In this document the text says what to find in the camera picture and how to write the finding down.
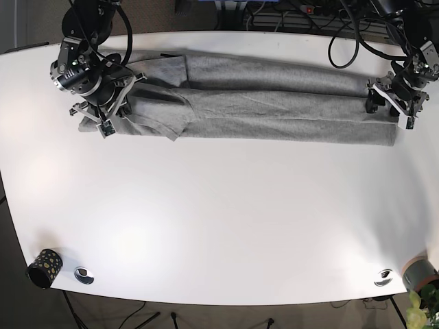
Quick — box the medium grey T-shirt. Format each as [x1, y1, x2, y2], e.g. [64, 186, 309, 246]
[77, 49, 400, 147]

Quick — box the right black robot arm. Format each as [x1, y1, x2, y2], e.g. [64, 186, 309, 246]
[50, 1, 146, 138]

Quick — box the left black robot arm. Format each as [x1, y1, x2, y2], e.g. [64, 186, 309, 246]
[341, 1, 438, 130]

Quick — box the grey plant pot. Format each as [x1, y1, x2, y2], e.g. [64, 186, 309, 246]
[401, 256, 438, 293]

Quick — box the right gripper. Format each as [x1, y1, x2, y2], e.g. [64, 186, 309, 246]
[69, 73, 147, 138]

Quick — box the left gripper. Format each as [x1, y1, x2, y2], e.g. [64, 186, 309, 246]
[366, 77, 429, 130]

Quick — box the black gold-dotted cup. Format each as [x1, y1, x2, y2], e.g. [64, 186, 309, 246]
[25, 249, 63, 289]

